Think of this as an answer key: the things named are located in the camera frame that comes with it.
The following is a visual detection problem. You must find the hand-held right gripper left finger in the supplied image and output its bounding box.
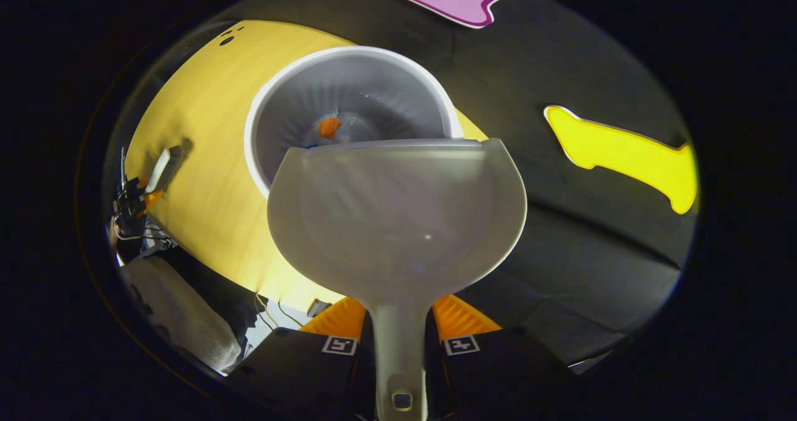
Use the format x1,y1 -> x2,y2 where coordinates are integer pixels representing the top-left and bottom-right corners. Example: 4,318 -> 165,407
230,296 -> 378,421

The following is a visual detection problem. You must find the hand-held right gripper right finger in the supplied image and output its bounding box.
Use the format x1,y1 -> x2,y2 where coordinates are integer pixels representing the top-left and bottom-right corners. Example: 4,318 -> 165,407
426,293 -> 578,421

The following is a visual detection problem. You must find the small grey broom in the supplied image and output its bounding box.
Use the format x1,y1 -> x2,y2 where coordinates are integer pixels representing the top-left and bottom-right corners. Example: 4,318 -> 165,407
144,146 -> 185,195

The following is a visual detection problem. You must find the grey plastic dustpan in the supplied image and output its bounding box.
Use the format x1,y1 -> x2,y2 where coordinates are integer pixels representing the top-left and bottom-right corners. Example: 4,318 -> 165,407
266,138 -> 529,421

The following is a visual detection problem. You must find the white ribbed garbage bin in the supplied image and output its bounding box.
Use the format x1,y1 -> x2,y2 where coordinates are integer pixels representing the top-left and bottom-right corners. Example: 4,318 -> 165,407
244,46 -> 465,199

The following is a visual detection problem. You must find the black backdrop cloth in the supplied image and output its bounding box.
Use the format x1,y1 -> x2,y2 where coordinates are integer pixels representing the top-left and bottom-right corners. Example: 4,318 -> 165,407
212,0 -> 703,367

